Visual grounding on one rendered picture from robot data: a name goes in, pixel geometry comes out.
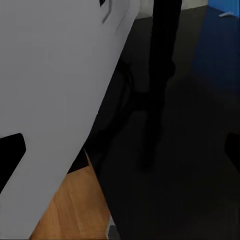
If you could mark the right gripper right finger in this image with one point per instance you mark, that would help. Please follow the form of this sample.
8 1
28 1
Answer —
232 149

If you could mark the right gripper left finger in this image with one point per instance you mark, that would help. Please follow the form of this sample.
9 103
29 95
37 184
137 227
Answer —
12 149

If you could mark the desk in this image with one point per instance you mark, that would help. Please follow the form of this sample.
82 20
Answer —
163 171

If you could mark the monitor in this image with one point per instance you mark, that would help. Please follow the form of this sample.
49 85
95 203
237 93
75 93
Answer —
57 59

